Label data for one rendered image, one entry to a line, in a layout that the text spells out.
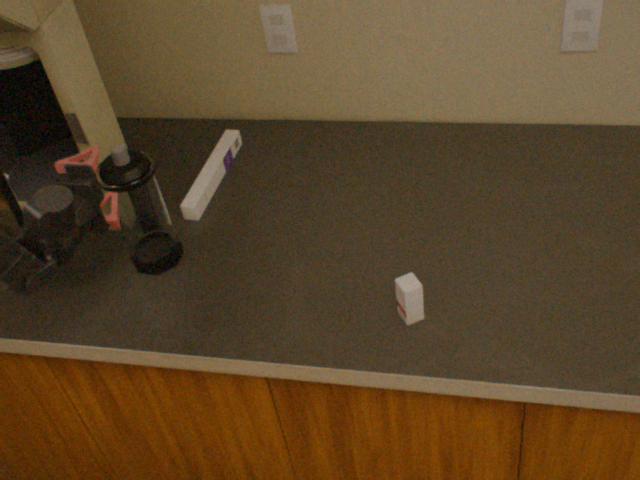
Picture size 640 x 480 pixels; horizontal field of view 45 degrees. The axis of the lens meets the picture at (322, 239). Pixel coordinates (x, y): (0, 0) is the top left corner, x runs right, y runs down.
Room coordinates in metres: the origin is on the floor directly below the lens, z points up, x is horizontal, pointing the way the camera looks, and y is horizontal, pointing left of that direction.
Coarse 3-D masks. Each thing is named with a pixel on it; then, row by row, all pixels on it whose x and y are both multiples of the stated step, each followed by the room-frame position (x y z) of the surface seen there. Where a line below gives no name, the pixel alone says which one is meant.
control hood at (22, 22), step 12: (0, 0) 1.16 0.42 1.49; (12, 0) 1.18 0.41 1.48; (24, 0) 1.21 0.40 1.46; (0, 12) 1.15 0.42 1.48; (12, 12) 1.17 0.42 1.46; (24, 12) 1.20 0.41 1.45; (0, 24) 1.18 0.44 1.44; (12, 24) 1.17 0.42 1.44; (24, 24) 1.18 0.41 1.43; (36, 24) 1.21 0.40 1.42
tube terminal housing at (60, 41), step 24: (48, 0) 1.26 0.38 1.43; (48, 24) 1.24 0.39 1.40; (72, 24) 1.30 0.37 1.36; (48, 48) 1.23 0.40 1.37; (72, 48) 1.28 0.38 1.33; (48, 72) 1.23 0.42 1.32; (72, 72) 1.25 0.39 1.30; (96, 72) 1.32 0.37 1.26; (72, 96) 1.23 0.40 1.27; (96, 96) 1.29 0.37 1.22; (96, 120) 1.27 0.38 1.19; (96, 144) 1.24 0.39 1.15
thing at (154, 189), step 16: (96, 176) 1.12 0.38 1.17; (144, 176) 1.09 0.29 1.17; (128, 192) 1.08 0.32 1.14; (144, 192) 1.09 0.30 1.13; (160, 192) 1.13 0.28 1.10; (128, 208) 1.08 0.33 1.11; (144, 208) 1.09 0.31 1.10; (160, 208) 1.11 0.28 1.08; (128, 224) 1.09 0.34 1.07; (144, 224) 1.08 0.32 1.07; (160, 224) 1.10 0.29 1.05; (128, 240) 1.10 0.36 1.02; (144, 240) 1.08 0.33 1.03; (160, 240) 1.09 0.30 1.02; (176, 240) 1.12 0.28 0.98; (144, 256) 1.08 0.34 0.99; (160, 256) 1.09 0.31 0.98
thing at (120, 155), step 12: (120, 144) 1.14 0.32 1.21; (108, 156) 1.15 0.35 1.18; (120, 156) 1.12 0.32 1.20; (132, 156) 1.14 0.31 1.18; (144, 156) 1.14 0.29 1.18; (108, 168) 1.11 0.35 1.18; (120, 168) 1.11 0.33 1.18; (132, 168) 1.10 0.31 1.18; (144, 168) 1.11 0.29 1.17; (108, 180) 1.09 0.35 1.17; (120, 180) 1.09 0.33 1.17
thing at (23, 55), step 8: (0, 48) 1.29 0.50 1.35; (8, 48) 1.29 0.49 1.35; (16, 48) 1.29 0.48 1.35; (24, 48) 1.29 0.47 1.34; (0, 56) 1.28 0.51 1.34; (8, 56) 1.28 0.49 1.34; (16, 56) 1.28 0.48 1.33; (24, 56) 1.28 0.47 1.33; (32, 56) 1.29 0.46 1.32; (0, 64) 1.28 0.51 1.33; (8, 64) 1.28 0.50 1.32; (16, 64) 1.28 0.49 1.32; (24, 64) 1.28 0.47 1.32
